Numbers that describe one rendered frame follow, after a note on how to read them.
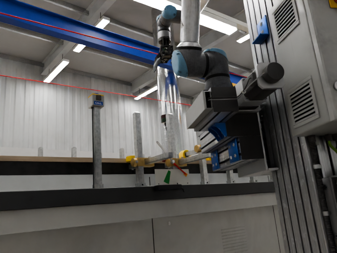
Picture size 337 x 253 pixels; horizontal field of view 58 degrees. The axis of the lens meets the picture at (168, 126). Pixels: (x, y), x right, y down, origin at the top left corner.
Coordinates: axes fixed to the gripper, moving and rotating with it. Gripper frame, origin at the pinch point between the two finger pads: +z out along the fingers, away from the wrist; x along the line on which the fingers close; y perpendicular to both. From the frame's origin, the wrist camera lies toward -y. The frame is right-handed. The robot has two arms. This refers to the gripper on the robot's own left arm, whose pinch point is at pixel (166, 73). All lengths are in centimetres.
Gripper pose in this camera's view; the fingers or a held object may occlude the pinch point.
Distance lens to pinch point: 177.9
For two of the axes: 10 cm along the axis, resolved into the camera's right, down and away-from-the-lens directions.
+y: 1.7, -2.6, -9.5
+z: 0.8, 9.6, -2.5
